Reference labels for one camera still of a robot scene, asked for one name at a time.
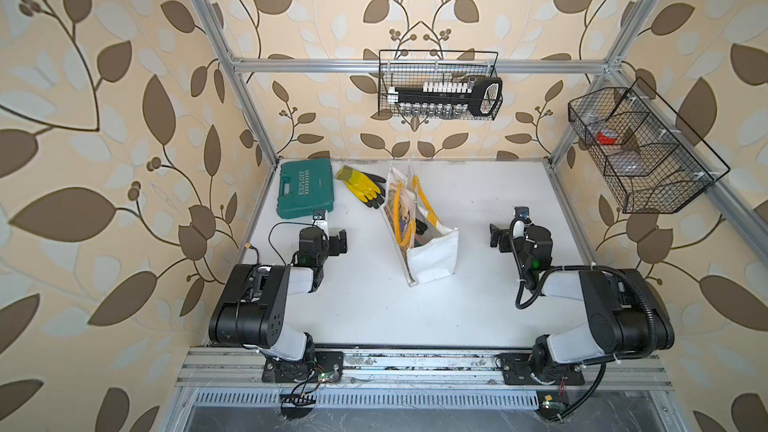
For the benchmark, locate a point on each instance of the green plastic tool case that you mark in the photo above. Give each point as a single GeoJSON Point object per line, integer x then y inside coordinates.
{"type": "Point", "coordinates": [305, 187]}

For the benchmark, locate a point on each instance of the back black wire basket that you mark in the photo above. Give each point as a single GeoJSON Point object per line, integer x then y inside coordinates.
{"type": "Point", "coordinates": [401, 67]}

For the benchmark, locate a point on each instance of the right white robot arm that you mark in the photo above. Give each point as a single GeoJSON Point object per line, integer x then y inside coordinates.
{"type": "Point", "coordinates": [624, 318]}

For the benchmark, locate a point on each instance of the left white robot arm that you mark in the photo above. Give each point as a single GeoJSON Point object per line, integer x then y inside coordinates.
{"type": "Point", "coordinates": [251, 311]}

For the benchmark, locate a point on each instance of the right black wire basket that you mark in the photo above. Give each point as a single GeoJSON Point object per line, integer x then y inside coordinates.
{"type": "Point", "coordinates": [661, 161]}

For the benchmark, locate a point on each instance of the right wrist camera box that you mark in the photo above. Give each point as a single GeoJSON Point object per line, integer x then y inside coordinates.
{"type": "Point", "coordinates": [522, 213]}

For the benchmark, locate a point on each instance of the yellow and grey work glove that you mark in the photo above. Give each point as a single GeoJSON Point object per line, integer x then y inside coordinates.
{"type": "Point", "coordinates": [368, 191]}

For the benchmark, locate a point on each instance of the socket set in basket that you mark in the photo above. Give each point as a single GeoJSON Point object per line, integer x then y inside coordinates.
{"type": "Point", "coordinates": [478, 98]}

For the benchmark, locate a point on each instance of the red item in basket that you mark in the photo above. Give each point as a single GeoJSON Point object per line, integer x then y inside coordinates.
{"type": "Point", "coordinates": [607, 137]}

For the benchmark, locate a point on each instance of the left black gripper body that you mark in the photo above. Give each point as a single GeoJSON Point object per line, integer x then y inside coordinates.
{"type": "Point", "coordinates": [328, 249]}

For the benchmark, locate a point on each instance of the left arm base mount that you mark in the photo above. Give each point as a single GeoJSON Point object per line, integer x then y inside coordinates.
{"type": "Point", "coordinates": [303, 366]}

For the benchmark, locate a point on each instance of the black wire basket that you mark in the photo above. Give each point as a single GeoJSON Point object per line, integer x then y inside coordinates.
{"type": "Point", "coordinates": [401, 67]}
{"type": "Point", "coordinates": [661, 161]}

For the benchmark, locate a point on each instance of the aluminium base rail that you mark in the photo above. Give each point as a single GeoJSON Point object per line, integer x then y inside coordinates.
{"type": "Point", "coordinates": [368, 367]}

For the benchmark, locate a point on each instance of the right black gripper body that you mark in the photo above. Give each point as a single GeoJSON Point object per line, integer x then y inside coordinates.
{"type": "Point", "coordinates": [506, 240]}

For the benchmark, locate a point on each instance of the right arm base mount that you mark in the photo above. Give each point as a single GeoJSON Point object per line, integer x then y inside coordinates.
{"type": "Point", "coordinates": [536, 367]}

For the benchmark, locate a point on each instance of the white canvas pouch yellow handles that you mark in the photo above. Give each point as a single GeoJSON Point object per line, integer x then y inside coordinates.
{"type": "Point", "coordinates": [427, 249]}

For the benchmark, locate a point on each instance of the long black utility knife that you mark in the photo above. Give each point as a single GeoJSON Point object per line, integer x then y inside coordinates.
{"type": "Point", "coordinates": [420, 227]}

